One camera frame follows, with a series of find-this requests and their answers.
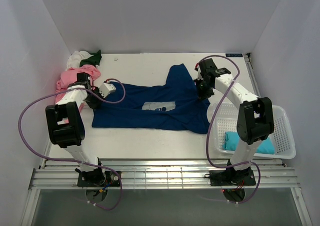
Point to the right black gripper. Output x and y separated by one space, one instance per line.
202 95

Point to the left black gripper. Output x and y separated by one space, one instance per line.
95 105

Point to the navy blue printed t-shirt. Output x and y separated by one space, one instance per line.
172 106

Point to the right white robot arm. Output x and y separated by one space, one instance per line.
255 121

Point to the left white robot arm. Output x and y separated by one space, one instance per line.
66 128

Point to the pink t-shirt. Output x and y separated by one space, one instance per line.
70 83

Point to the blue label sticker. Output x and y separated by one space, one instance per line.
234 55

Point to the dark green t-shirt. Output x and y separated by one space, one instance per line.
93 60

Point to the white t-shirt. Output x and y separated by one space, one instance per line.
75 59

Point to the white plastic basket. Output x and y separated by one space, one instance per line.
282 137

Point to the rolled turquoise t-shirt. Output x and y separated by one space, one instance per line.
232 139

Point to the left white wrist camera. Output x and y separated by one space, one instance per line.
106 88

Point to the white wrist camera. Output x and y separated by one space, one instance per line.
106 88
199 75

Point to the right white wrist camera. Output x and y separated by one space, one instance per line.
199 75

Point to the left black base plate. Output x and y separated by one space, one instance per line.
97 178

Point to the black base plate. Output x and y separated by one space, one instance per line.
97 178
231 178

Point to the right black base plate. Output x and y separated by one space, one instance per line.
231 178

